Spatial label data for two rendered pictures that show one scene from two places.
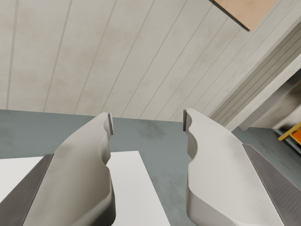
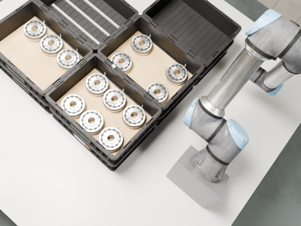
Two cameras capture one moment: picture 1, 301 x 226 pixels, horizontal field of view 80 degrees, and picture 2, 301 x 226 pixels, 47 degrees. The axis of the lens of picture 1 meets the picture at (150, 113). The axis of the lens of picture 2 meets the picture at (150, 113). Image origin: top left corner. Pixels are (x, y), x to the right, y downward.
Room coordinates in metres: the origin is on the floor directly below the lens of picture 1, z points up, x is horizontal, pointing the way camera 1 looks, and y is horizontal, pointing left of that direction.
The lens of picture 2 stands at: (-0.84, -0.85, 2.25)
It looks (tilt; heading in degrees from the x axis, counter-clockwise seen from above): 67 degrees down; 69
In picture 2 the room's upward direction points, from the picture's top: 18 degrees clockwise
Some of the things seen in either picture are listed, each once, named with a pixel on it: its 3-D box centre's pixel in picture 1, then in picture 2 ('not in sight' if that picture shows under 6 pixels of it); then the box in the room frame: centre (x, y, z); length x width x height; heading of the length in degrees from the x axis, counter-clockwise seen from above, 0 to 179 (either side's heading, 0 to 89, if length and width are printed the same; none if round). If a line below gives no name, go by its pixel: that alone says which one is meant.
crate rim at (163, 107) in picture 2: not in sight; (151, 60); (-0.61, -0.05, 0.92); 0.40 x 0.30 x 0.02; 135
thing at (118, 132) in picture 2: not in sight; (110, 138); (-0.80, -0.40, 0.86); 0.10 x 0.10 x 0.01
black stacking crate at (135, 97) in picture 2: not in sight; (104, 108); (-0.82, -0.27, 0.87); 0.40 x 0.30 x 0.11; 135
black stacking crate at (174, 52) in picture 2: not in sight; (149, 65); (-0.61, -0.05, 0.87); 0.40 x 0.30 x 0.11; 135
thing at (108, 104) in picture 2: not in sight; (114, 99); (-0.77, -0.22, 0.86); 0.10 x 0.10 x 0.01
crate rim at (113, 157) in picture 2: not in sight; (104, 103); (-0.82, -0.27, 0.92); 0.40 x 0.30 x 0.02; 135
